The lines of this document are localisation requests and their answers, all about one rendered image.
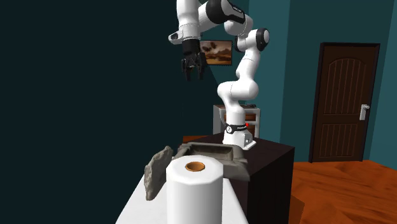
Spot grey rough stone slab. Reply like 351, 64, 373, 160
144, 145, 174, 201

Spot framed brown wall picture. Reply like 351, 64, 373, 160
199, 39, 233, 66

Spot dark brown door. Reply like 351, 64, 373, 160
309, 42, 381, 164

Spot dark robot stand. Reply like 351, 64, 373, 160
192, 133, 296, 224

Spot white and brown cabinet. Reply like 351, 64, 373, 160
212, 104, 261, 139

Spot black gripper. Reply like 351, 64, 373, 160
181, 38, 208, 82

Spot white paper towel roll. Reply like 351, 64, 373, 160
165, 155, 224, 224

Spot grey stone tray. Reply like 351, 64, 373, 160
177, 142, 251, 182

